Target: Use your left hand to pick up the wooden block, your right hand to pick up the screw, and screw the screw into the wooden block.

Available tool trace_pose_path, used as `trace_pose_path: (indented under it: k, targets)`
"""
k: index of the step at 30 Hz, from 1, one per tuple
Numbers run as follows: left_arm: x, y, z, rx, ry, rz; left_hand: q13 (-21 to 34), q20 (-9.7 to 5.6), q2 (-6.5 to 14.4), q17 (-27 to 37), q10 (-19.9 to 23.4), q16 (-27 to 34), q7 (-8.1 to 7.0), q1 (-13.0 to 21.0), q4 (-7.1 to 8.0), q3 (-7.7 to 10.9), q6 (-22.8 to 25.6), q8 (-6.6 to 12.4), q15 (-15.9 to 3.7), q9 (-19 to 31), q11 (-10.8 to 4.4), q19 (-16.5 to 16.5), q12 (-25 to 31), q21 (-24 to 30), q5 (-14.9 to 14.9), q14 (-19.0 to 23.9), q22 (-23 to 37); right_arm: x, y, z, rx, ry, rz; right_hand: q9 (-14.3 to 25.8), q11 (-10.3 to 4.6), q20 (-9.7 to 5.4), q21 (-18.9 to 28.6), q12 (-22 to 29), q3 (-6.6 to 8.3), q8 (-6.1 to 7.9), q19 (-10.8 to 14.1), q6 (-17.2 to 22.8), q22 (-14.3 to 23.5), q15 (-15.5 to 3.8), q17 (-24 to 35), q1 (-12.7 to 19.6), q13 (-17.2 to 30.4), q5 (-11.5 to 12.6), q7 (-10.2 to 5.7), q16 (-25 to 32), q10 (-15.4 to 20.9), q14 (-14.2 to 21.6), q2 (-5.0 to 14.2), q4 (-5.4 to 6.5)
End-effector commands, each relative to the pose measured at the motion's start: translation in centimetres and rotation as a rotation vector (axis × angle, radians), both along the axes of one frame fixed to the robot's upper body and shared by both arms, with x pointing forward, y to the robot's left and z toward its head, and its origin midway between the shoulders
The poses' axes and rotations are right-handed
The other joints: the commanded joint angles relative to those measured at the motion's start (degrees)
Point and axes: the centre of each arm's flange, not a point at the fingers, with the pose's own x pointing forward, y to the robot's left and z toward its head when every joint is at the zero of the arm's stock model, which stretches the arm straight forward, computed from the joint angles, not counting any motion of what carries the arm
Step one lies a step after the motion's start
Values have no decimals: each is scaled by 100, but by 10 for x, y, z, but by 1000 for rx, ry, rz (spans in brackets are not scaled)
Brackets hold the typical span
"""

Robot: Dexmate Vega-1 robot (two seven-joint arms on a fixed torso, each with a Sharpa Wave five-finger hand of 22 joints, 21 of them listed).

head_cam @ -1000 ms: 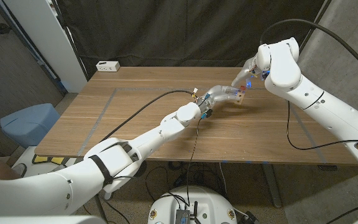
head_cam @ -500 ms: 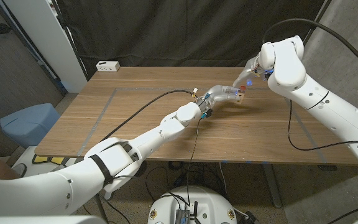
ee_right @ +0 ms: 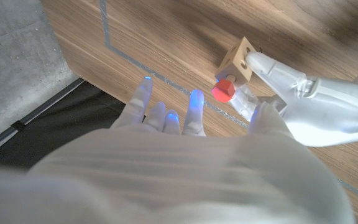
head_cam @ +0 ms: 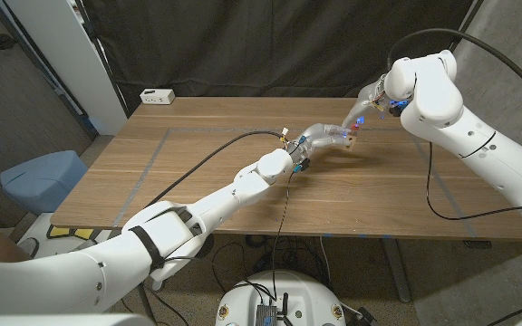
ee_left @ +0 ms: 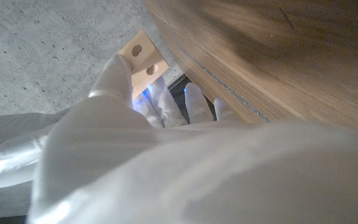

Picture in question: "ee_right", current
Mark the wooden screw with red head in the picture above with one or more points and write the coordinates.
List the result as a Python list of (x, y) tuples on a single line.
[(224, 90)]

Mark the black curtain backdrop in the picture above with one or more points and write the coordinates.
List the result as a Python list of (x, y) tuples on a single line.
[(57, 124)]

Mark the small wooden block with holes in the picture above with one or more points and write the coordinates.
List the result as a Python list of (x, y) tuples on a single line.
[(236, 67)]

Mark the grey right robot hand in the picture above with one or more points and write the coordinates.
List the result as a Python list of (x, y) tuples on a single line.
[(182, 177)]

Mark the black frame pole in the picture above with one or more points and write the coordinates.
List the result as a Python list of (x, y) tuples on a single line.
[(26, 119)]

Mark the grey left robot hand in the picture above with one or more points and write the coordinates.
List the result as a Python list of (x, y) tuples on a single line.
[(315, 105)]

